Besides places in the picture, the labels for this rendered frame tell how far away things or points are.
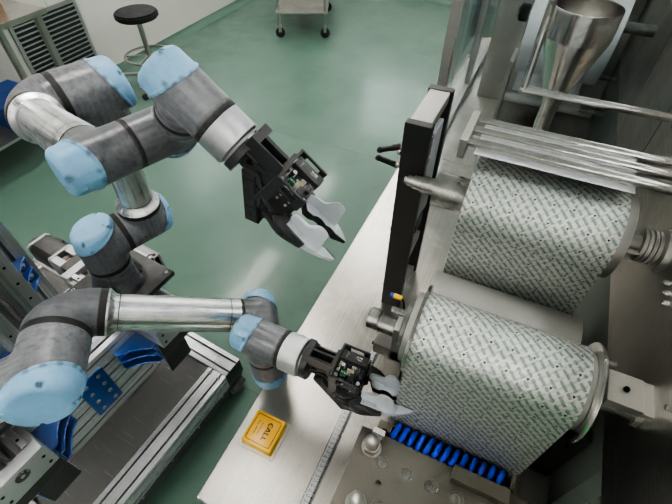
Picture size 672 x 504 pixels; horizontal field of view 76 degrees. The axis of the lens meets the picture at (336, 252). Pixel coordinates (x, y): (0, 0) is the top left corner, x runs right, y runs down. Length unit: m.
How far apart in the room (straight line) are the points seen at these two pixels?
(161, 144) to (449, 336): 0.50
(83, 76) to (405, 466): 0.97
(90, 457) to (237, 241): 1.33
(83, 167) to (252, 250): 1.94
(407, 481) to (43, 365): 0.63
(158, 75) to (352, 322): 0.75
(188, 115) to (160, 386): 1.46
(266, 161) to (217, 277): 1.89
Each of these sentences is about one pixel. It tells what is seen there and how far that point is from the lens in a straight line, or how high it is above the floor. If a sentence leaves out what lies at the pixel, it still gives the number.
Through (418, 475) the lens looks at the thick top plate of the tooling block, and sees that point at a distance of 0.85.
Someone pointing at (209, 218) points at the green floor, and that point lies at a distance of 2.81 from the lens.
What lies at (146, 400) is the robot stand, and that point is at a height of 0.21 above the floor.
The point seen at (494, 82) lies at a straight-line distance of 1.50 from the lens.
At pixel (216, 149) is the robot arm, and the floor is 1.51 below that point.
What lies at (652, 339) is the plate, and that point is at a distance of 0.79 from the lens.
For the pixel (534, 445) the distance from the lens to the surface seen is 0.78.
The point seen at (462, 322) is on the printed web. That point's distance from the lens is 0.65.
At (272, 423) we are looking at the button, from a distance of 0.99.
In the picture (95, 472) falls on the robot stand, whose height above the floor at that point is 0.21.
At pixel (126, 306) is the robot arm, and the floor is 1.15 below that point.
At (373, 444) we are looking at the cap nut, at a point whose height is 1.07.
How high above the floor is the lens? 1.84
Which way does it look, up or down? 48 degrees down
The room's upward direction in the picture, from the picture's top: straight up
